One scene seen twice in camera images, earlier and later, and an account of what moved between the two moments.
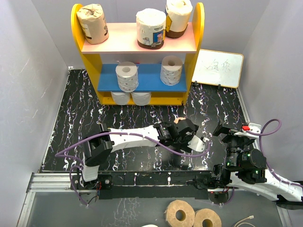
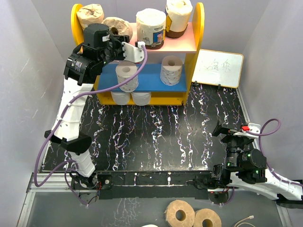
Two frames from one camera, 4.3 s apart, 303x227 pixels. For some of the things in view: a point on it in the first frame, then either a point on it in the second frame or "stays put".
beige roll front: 150,28 stays put
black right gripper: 220,129 stays put
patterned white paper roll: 171,68 stays put
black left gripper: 183,145 → 118,40
